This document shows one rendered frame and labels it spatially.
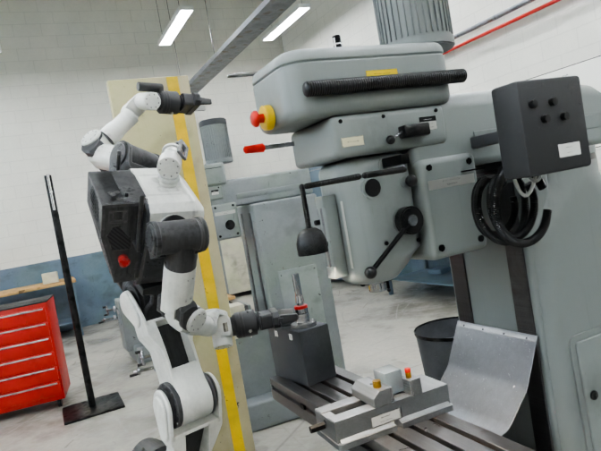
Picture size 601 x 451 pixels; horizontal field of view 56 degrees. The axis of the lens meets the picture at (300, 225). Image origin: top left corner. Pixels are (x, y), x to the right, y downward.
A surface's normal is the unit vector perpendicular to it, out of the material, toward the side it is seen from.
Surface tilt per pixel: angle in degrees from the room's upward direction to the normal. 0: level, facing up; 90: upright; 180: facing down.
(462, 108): 90
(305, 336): 90
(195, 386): 60
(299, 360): 90
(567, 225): 90
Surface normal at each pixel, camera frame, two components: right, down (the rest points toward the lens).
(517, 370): -0.87, -0.31
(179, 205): 0.46, -0.28
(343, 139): 0.42, -0.03
